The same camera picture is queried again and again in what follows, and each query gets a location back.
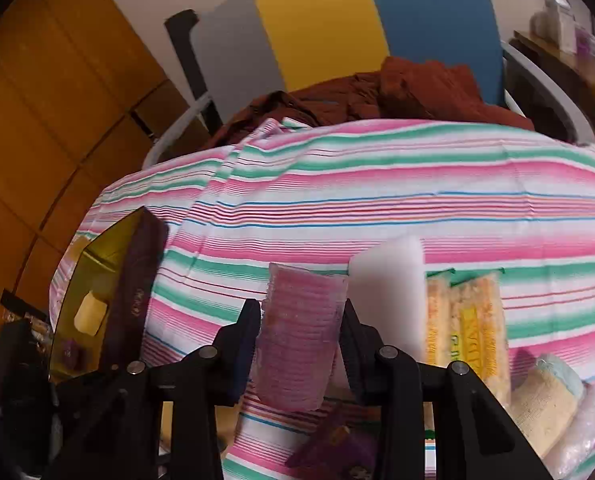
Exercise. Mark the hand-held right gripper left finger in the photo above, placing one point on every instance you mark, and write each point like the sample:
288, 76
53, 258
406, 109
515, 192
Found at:
241, 375

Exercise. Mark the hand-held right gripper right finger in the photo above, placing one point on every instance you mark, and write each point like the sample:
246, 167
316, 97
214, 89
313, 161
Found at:
350, 360

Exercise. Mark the pink cotton pad packet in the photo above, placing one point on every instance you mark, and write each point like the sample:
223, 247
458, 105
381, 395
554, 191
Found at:
297, 340

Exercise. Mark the white rectangular box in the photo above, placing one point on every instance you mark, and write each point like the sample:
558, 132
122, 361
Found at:
387, 295

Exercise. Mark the purple snack packet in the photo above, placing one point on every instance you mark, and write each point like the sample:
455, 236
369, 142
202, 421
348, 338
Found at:
327, 452

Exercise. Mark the yellow snack packet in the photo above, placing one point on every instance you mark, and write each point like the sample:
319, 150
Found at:
438, 320
482, 330

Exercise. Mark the gold metal tin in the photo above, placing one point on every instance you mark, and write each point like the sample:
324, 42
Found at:
127, 285

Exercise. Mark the beige sponge with wrap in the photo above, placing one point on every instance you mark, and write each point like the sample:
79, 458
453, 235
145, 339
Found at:
542, 405

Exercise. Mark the clear plastic bag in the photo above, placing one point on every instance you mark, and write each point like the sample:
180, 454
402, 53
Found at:
582, 435

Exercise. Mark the red-brown jacket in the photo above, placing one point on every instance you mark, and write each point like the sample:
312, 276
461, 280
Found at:
402, 95

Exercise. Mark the wooden wardrobe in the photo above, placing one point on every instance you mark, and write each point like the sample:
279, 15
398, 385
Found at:
52, 110

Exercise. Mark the grey yellow blue chair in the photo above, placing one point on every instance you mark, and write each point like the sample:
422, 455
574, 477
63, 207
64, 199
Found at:
317, 25

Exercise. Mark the wooden side table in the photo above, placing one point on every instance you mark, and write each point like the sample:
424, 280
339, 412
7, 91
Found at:
577, 67

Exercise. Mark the white carton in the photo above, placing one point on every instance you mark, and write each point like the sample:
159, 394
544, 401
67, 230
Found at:
555, 22

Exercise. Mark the pink small box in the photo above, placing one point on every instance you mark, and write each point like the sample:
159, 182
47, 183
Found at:
587, 42

